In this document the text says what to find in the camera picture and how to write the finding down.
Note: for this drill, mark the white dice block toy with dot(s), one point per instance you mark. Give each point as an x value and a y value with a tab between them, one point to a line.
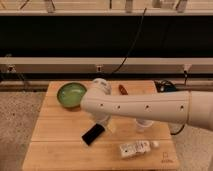
134	148

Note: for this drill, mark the green ceramic bowl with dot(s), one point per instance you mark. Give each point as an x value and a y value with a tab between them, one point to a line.
70	94

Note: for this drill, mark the red chili pepper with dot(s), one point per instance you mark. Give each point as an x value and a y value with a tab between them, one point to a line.
122	90

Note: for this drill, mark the small white cap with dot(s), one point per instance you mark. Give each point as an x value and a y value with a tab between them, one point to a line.
154	144

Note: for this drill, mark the blue black device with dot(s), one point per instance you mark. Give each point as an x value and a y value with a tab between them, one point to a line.
165	86

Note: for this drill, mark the clear plastic cup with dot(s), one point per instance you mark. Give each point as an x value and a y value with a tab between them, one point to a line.
143	124

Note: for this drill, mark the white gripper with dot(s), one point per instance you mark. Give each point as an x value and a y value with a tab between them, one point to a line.
102	119

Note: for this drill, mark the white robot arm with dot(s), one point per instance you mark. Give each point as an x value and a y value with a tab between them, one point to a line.
194	108

